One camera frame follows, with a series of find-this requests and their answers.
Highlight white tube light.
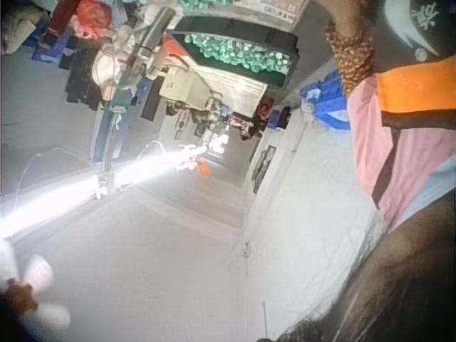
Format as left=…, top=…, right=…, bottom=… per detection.
left=0, top=142, right=218, bottom=240

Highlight white cable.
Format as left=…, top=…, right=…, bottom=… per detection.
left=16, top=147, right=97, bottom=200

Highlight heap of colourful clothes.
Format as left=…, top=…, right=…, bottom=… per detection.
left=0, top=0, right=143, bottom=111

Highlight stack of orange beaded bangles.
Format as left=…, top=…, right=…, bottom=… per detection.
left=324, top=19, right=375, bottom=99

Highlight black crate of green pieces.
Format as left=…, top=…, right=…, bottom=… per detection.
left=166, top=16, right=301, bottom=90

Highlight rack of hanging clothes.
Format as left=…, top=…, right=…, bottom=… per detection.
left=167, top=98, right=282, bottom=143

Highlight black cloth with white print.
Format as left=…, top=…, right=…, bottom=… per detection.
left=370, top=0, right=456, bottom=67

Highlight white ceiling fan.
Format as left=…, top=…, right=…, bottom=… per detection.
left=0, top=237, right=72, bottom=342

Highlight blue plastic crate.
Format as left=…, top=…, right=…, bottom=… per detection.
left=298, top=67, right=353, bottom=132

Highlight silver metal pole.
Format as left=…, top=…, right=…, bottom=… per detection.
left=137, top=5, right=179, bottom=60

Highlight white tray of green pieces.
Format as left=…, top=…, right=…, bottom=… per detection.
left=176, top=0, right=311, bottom=33

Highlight dark framed wall picture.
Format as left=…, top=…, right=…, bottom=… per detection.
left=251, top=144, right=277, bottom=195

